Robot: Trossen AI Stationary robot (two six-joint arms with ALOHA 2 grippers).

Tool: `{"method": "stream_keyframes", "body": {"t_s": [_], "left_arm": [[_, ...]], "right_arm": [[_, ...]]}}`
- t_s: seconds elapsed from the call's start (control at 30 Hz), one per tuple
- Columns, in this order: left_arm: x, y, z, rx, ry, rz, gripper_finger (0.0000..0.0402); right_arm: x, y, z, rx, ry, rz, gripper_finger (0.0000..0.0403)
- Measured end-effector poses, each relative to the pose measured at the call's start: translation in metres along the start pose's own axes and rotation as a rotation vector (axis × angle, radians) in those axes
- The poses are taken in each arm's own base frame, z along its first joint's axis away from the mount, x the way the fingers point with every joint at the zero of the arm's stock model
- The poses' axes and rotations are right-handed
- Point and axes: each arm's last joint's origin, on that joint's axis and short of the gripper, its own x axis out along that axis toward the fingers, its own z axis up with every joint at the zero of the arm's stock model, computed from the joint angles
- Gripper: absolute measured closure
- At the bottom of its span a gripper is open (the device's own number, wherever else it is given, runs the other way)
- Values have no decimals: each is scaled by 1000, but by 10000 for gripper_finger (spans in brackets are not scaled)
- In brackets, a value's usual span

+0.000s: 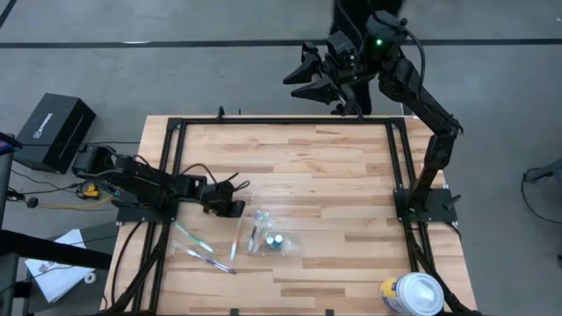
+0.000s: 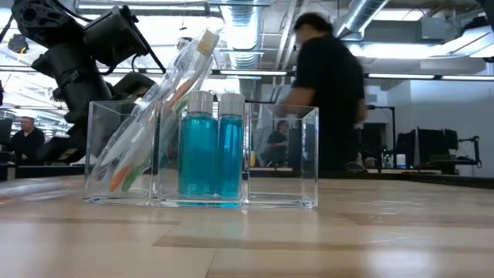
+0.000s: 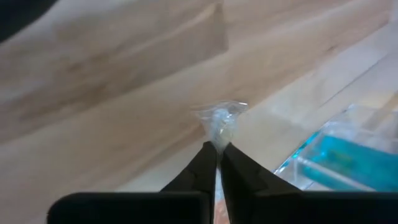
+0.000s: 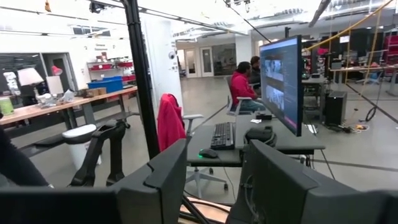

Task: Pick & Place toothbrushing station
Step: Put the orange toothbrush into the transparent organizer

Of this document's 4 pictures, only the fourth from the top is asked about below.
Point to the large computer monitor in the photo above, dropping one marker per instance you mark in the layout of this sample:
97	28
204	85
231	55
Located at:
280	81

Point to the black headphones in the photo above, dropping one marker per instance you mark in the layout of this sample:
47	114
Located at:
259	134

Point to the white dome security camera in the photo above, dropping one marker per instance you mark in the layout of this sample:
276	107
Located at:
172	55

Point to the white square panel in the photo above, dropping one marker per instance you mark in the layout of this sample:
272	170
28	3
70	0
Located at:
55	85

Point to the red jacket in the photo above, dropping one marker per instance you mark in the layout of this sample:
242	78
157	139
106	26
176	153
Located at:
169	124

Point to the grey office chair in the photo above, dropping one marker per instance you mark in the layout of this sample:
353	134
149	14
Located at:
231	107
194	117

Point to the shelf with red bins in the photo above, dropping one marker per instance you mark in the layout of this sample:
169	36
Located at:
104	67

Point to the black computer tower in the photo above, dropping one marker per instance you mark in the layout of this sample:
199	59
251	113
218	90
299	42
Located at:
335	109

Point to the person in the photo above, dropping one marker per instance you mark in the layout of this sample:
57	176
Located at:
241	87
255	74

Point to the black frame post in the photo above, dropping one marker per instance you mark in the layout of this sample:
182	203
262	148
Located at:
140	77

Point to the blue storage bin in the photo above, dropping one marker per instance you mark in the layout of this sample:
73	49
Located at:
105	85

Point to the white table lamp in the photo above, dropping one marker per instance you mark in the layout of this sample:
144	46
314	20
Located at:
29	76

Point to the white trash bin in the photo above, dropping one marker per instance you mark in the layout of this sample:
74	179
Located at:
79	133

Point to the black keyboard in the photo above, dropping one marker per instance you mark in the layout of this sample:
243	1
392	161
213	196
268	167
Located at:
222	135

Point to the wooden workbench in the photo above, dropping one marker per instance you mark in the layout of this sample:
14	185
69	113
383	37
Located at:
81	101

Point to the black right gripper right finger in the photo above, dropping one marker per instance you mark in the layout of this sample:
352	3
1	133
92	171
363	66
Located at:
267	186

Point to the red desk lamp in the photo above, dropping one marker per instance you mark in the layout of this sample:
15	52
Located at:
56	71

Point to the black computer mouse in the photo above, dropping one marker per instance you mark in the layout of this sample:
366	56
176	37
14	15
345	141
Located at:
208	153

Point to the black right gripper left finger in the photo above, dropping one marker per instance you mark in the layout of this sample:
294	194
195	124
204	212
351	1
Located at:
155	193

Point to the black desk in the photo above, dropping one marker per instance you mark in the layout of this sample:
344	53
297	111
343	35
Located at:
298	143

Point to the small black box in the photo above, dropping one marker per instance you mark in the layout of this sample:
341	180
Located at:
263	116

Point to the brown cardboard box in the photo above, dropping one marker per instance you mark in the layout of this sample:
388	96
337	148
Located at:
93	92

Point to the white pillar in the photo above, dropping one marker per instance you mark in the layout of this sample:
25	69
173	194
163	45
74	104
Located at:
161	62

